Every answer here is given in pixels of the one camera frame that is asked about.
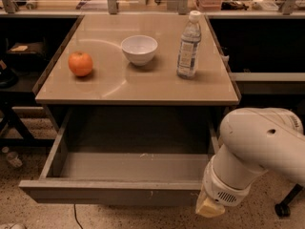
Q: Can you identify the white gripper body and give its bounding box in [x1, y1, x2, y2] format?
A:
[202, 164, 251, 206]

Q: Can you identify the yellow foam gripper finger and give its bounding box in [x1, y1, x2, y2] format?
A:
[195, 191, 225, 219]

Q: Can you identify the grey top drawer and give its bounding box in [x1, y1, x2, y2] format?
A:
[19, 106, 217, 206]

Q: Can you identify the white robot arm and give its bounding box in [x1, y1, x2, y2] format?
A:
[195, 108, 305, 218]

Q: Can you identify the grey drawer cabinet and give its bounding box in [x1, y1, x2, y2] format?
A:
[36, 13, 240, 126]

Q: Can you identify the clear plastic water bottle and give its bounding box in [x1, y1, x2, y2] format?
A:
[176, 10, 201, 78]

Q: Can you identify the white bowl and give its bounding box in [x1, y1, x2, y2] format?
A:
[121, 35, 158, 66]

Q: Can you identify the orange fruit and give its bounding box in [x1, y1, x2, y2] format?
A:
[68, 52, 93, 77]

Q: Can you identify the small jar on floor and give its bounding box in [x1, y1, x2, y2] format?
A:
[2, 146, 23, 168]

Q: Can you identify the black side table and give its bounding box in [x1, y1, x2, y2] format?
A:
[0, 40, 53, 147]

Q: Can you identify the black floor cable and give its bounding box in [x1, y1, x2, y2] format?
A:
[72, 203, 84, 229]

